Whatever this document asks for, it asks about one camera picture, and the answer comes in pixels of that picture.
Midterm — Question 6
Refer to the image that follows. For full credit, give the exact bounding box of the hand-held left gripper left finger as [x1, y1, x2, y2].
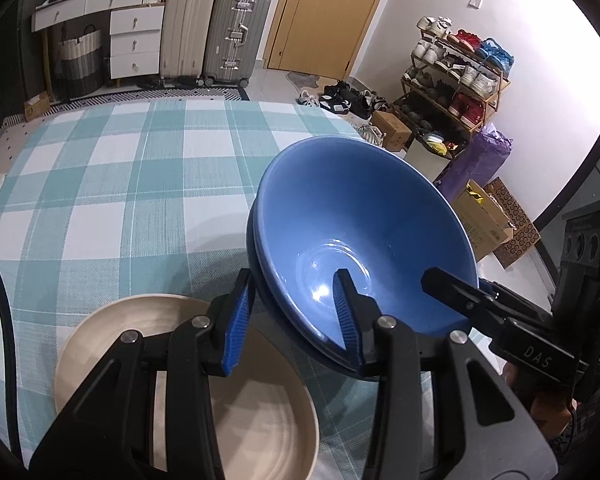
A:
[27, 269, 253, 480]

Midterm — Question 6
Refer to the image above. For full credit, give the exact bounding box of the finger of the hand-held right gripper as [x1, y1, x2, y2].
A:
[421, 266, 511, 333]
[477, 280, 549, 316]

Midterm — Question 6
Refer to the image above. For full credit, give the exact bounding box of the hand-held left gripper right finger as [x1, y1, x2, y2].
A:
[332, 269, 558, 480]

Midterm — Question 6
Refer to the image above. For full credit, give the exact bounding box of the blue ceramic bowl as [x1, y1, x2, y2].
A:
[247, 220, 382, 382]
[246, 205, 366, 372]
[253, 135, 480, 357]

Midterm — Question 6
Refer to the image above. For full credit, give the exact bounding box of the cream round plate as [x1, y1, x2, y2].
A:
[54, 293, 321, 480]

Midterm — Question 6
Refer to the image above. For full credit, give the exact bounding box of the person's right hand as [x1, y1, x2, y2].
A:
[502, 362, 578, 441]

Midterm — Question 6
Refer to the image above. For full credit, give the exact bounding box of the brown patterned cardboard box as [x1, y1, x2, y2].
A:
[482, 176, 542, 269]

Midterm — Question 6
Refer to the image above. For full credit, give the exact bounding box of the green printed cardboard box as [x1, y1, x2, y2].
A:
[452, 179, 514, 264]

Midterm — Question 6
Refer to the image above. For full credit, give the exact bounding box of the purple bag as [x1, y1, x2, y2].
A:
[434, 124, 514, 202]

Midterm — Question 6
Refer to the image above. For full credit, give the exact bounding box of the white trash bin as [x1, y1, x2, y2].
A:
[404, 129, 462, 184]

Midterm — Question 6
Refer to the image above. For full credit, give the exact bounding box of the small cardboard box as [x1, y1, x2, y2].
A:
[370, 109, 414, 153]

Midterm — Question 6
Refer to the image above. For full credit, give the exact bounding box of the wooden shoe rack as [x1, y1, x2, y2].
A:
[402, 24, 512, 137]

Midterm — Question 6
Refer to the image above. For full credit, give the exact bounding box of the shoe rack with shoes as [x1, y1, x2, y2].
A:
[412, 15, 514, 129]

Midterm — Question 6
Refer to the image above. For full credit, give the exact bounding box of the pile of floor shoes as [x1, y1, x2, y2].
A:
[295, 79, 397, 142]

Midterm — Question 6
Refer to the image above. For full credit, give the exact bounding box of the small grey door mat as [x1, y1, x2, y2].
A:
[285, 70, 322, 93]

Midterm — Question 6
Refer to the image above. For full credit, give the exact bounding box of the patterned floor rug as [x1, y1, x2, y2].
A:
[0, 84, 252, 127]

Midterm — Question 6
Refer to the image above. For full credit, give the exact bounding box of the silver suitcase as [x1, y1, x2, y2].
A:
[202, 0, 273, 87]

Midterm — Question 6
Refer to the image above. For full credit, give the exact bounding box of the floor cardboard box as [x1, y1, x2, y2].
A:
[23, 93, 51, 122]

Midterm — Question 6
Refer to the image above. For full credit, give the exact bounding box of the beige suitcase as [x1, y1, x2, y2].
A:
[159, 0, 219, 82]

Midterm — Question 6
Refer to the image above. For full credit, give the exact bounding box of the wooden door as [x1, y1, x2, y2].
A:
[263, 0, 399, 77]

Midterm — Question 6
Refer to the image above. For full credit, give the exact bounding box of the woven laundry basket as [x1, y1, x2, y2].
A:
[59, 29, 105, 99]

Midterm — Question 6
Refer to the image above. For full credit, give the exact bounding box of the white drawer dresser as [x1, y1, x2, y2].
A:
[32, 0, 166, 82]

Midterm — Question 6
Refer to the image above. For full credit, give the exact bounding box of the black cable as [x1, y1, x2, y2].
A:
[0, 234, 27, 462]

